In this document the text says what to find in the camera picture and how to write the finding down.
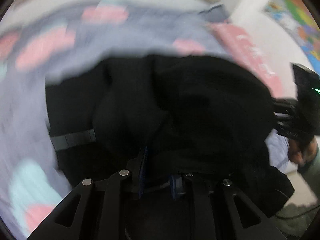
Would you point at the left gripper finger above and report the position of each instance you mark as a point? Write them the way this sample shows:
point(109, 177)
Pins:
point(176, 185)

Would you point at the black hooded jacket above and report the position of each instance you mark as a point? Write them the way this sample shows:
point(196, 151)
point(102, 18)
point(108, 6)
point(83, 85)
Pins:
point(199, 117)

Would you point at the person's right hand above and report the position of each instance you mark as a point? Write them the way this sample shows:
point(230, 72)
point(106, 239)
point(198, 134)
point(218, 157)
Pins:
point(300, 154)

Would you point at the pink pillow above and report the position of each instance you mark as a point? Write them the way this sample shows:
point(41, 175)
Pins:
point(244, 52)

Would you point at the grey floral bed quilt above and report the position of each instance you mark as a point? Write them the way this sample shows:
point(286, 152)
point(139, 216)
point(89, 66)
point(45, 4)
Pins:
point(37, 199)

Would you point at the colourful wall map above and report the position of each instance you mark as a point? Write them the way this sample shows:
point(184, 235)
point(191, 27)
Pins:
point(296, 19)

